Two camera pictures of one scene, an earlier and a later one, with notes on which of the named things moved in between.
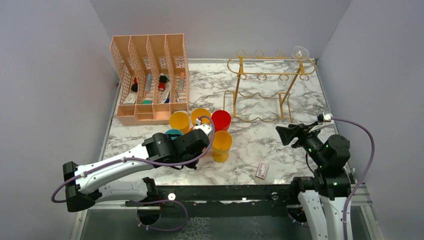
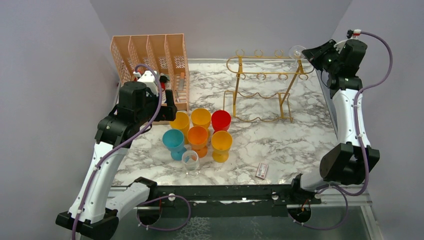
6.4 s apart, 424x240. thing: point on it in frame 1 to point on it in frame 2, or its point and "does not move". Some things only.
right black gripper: [301, 131] to [314, 54]
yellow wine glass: [221, 144] does not move
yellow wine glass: [180, 121] does not move
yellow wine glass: [199, 112] does not move
